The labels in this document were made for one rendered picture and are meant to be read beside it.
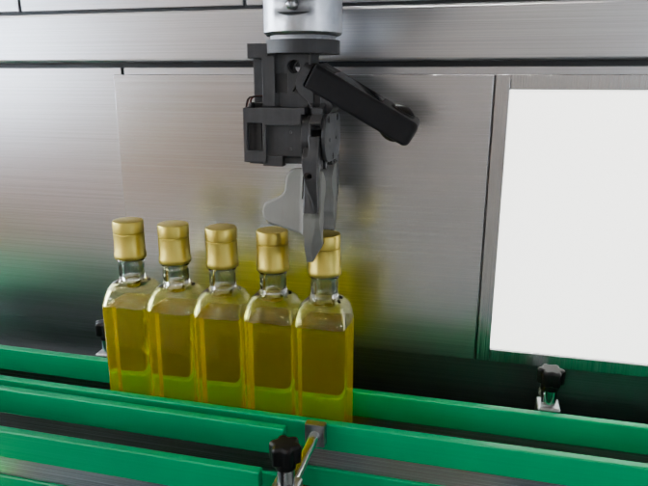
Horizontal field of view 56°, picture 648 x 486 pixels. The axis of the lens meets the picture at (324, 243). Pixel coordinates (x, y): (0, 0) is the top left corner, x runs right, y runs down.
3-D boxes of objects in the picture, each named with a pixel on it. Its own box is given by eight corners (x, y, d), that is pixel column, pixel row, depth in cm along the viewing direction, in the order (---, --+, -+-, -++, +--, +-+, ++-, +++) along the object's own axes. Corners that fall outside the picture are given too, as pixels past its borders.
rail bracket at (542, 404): (553, 449, 75) (564, 349, 72) (559, 484, 69) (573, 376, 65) (519, 445, 76) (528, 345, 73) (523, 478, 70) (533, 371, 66)
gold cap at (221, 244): (243, 261, 68) (241, 223, 67) (231, 271, 65) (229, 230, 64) (213, 259, 69) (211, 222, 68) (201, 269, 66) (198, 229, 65)
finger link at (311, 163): (308, 213, 62) (312, 126, 61) (325, 214, 61) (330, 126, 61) (295, 212, 57) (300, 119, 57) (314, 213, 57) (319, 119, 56)
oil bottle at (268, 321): (307, 451, 74) (305, 283, 68) (292, 480, 69) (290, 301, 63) (262, 445, 75) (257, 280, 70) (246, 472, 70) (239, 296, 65)
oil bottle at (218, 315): (260, 445, 75) (256, 280, 70) (245, 472, 70) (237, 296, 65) (218, 439, 77) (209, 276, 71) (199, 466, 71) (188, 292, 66)
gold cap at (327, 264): (343, 269, 66) (344, 229, 65) (337, 280, 62) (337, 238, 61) (311, 267, 67) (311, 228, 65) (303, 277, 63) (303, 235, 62)
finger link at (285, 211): (265, 258, 63) (270, 168, 62) (322, 262, 61) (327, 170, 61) (256, 260, 59) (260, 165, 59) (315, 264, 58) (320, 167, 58)
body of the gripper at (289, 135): (268, 159, 67) (265, 43, 64) (345, 162, 65) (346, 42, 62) (243, 169, 59) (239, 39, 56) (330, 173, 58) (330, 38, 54)
